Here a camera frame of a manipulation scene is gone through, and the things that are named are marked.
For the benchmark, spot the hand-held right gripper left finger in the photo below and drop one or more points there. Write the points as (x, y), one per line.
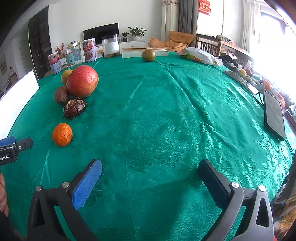
(87, 185)

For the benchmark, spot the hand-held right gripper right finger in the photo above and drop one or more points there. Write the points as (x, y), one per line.
(214, 185)

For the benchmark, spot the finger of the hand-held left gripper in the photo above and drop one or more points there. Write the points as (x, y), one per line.
(8, 141)
(24, 143)

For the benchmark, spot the orange tangerine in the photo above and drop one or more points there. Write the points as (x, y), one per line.
(62, 134)

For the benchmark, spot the brown passion fruit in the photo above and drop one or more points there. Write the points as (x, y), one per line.
(60, 95)

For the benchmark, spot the wrinkled brown dried date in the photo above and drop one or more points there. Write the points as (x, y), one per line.
(74, 108)

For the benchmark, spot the large red apple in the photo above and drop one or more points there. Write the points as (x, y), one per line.
(82, 81)

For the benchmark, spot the person's left hand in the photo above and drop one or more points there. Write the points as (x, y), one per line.
(2, 197)

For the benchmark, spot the white board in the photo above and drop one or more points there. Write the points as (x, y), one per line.
(16, 99)

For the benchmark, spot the floral patterned cloth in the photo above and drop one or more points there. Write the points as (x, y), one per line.
(285, 208)

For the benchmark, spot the green tablecloth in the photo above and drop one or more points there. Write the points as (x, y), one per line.
(150, 139)

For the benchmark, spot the yellow-green pear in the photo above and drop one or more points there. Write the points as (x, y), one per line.
(64, 76)

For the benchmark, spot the small red label can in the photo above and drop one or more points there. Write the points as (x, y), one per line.
(54, 63)

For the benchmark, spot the black tablet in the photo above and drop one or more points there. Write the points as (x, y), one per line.
(274, 113)

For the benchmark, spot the glass jar teal label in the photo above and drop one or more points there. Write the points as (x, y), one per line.
(70, 56)

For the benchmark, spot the red flowers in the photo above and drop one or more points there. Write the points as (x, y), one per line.
(59, 49)

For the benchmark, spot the dark tall cabinet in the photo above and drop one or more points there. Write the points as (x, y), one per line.
(40, 41)

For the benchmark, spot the large red label can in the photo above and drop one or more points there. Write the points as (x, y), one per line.
(89, 51)

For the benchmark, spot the orange fruit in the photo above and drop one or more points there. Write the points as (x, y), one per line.
(267, 84)

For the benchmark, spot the yellow fruit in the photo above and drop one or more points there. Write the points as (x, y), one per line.
(242, 73)

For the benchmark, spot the clear plastic jar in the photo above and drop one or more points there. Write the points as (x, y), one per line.
(111, 46)

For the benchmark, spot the white plastic bag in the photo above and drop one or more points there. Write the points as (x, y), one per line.
(201, 54)

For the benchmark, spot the black television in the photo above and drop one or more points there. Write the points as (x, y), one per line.
(99, 32)

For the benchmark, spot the flat white box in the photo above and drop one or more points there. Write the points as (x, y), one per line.
(131, 55)

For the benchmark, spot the wooden bench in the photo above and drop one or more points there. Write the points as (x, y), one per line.
(208, 45)

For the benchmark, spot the brown-green round fruit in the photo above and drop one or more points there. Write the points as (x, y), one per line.
(148, 55)

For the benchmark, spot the small potted plant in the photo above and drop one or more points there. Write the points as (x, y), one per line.
(124, 36)

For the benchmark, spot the white tv cabinet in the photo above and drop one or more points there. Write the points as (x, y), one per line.
(134, 44)

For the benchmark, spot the orange beanbag chair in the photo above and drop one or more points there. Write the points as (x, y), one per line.
(175, 40)

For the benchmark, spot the leafy potted plant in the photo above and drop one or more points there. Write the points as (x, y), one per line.
(137, 31)

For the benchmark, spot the white window curtain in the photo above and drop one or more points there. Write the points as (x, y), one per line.
(249, 23)

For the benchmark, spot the grey curtain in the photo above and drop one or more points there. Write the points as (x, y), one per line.
(185, 16)

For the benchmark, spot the red wall hanging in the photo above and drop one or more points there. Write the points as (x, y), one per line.
(204, 7)

